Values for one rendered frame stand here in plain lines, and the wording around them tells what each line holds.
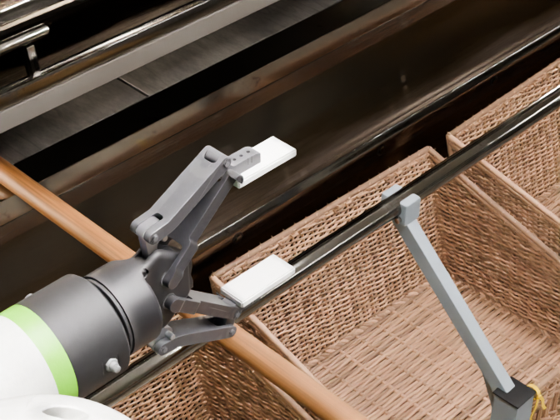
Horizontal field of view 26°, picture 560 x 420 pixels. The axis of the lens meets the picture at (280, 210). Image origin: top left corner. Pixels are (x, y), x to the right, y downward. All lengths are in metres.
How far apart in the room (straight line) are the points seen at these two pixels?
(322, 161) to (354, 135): 0.09
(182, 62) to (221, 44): 0.08
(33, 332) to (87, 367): 0.05
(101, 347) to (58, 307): 0.04
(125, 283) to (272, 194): 1.04
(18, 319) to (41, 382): 0.05
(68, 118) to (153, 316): 0.85
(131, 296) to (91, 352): 0.06
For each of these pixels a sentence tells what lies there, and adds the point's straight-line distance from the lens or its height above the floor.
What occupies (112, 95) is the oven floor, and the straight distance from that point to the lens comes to 1.85.
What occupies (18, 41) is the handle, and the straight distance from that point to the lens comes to 1.43.
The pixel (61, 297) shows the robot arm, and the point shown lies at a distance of 0.96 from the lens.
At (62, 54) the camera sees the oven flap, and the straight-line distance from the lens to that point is 1.51.
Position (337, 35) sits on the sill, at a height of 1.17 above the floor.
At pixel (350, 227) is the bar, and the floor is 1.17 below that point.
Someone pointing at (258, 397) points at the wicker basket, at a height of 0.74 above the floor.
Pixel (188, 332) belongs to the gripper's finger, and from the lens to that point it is 1.08.
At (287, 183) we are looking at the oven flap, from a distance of 2.03.
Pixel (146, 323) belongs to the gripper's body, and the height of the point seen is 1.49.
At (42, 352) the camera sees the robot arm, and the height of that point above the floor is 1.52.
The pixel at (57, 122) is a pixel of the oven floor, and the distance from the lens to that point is 1.80.
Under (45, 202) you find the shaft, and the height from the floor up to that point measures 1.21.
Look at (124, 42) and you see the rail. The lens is 1.47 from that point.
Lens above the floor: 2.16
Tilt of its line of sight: 38 degrees down
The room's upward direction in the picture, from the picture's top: straight up
